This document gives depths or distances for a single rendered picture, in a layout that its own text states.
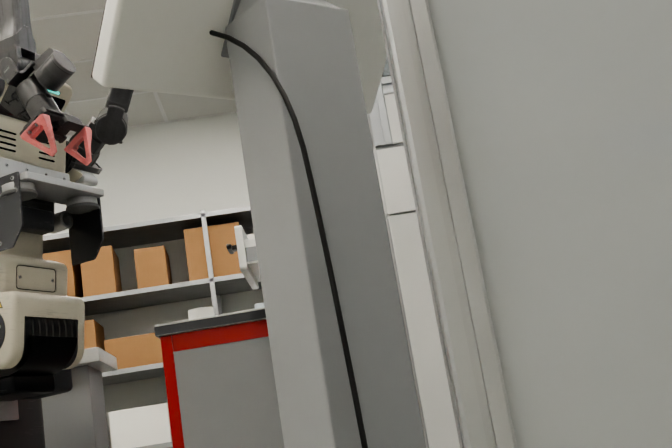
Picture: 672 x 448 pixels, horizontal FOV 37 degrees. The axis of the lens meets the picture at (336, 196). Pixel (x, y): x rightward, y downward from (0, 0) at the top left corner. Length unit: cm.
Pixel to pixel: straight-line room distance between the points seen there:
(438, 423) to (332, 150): 69
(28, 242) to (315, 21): 108
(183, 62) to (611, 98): 82
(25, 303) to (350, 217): 99
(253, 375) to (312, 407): 125
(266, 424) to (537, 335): 180
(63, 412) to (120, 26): 164
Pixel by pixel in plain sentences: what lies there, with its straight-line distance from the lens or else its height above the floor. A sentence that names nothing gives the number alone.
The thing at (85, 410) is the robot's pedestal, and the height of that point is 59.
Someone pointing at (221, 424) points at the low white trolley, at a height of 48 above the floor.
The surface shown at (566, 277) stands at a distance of 88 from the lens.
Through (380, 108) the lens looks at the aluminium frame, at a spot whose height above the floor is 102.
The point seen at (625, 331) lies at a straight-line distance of 88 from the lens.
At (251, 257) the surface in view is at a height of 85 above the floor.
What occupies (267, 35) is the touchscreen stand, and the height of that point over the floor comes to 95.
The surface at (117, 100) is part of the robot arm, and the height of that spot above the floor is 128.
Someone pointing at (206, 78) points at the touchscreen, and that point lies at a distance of 160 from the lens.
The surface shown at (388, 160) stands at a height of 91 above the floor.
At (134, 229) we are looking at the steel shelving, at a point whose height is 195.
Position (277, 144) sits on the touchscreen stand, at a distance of 144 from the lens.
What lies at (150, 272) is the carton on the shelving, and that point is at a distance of 641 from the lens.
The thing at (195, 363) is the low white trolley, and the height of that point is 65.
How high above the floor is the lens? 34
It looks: 15 degrees up
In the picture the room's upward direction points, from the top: 9 degrees counter-clockwise
